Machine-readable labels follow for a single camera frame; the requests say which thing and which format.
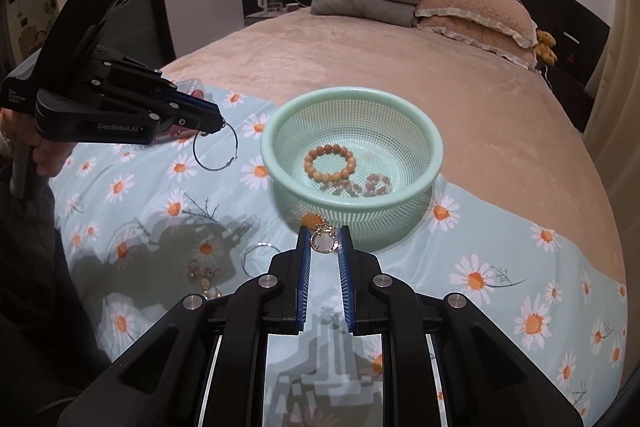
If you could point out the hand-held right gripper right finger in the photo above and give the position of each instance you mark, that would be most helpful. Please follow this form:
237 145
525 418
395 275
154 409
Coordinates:
345 279

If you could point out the daisy print blue cloth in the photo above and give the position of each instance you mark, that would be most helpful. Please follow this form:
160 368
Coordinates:
475 232

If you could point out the large silver hoop earring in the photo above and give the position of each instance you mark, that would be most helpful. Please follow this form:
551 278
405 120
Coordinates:
260 245
196 159

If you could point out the green plastic mesh basket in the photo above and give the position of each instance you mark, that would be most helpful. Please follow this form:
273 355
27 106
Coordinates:
405 142

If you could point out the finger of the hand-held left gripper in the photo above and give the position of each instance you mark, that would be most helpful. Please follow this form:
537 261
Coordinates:
197 117
135 74

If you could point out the person's dark clothing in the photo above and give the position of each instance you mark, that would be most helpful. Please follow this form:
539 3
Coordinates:
30 307

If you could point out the pearl earrings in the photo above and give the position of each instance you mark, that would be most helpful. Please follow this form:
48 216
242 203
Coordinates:
212 293

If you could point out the gold dangle earrings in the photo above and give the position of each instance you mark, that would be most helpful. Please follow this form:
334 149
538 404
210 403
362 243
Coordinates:
196 271

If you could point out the person's left hand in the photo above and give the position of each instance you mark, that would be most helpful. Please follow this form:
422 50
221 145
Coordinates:
50 157

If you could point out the pink bed blanket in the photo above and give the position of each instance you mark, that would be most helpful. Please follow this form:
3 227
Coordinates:
400 57

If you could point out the dark nightstand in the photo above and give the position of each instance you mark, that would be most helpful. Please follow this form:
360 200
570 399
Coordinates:
260 18

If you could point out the pink ruffled pillow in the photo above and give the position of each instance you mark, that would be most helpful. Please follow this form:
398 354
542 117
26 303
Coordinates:
475 12

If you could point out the beige curtain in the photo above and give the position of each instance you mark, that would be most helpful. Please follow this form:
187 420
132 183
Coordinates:
617 82

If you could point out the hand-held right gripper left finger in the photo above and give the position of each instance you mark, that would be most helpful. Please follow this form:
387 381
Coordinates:
303 279

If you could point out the yellow teddy bear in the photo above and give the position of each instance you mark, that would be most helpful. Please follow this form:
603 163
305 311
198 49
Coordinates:
546 44

